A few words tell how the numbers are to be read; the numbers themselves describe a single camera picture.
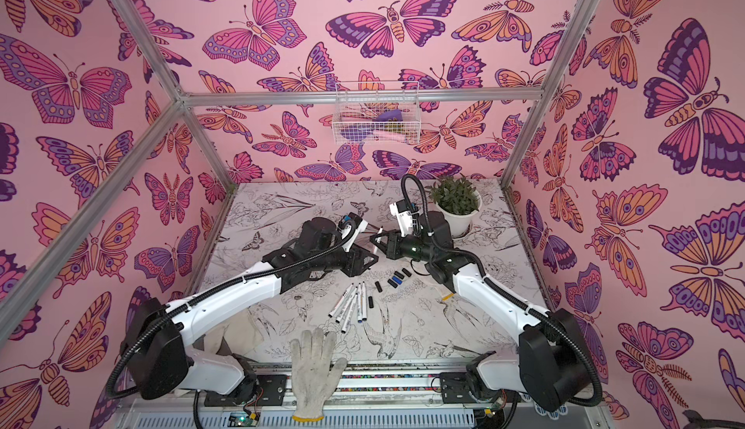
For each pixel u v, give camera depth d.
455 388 0.73
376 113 0.96
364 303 0.88
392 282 0.92
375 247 0.76
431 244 0.63
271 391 0.74
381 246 0.75
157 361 0.41
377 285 0.92
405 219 0.71
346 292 0.90
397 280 0.94
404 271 0.95
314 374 0.76
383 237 0.74
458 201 0.92
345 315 0.85
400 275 0.95
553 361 0.41
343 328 0.83
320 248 0.62
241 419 0.72
